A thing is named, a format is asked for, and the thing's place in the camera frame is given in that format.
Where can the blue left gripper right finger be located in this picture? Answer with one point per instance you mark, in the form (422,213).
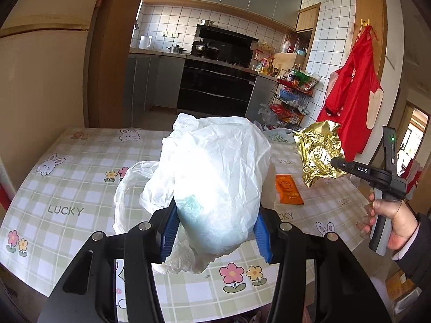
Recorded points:
(263,232)

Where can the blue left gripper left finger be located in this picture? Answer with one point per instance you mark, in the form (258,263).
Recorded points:
(168,230)

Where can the white plastic bag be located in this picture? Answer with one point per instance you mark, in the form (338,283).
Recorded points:
(214,169)

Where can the gold foil snack wrapper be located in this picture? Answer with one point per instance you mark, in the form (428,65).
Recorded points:
(317,145)

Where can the grey lower kitchen cabinets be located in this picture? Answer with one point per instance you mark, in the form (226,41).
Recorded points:
(152,80)

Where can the person's right hand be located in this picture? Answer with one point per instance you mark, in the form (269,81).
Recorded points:
(404,222)

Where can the orange small packet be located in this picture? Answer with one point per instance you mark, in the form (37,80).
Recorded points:
(287,189)

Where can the red apron on hook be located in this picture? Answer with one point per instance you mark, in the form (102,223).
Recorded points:
(354,96)

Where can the white green shopping bag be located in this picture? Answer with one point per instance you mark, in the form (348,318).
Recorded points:
(279,135)

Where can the checked bunny tablecloth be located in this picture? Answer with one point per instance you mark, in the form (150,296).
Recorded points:
(53,214)

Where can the black oven stove unit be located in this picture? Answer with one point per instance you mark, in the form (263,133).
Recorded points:
(214,89)

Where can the steel pot on counter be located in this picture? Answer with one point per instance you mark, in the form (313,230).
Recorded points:
(176,49)

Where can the white electric kettle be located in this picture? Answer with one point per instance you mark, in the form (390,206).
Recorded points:
(145,42)

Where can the black range hood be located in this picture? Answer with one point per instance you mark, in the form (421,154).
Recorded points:
(223,45)

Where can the beige two-door refrigerator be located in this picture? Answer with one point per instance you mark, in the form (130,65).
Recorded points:
(42,57)

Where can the wire rack with snacks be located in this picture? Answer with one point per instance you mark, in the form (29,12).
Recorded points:
(291,95)

